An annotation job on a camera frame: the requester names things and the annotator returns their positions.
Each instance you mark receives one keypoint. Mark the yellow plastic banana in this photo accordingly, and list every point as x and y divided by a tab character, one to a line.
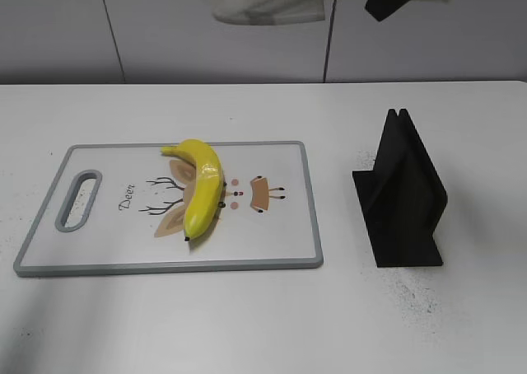
208	187

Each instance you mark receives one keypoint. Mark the black knife stand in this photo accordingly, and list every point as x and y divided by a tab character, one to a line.
402	197

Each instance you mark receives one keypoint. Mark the white cutting board grey rim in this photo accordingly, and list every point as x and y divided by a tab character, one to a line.
118	209

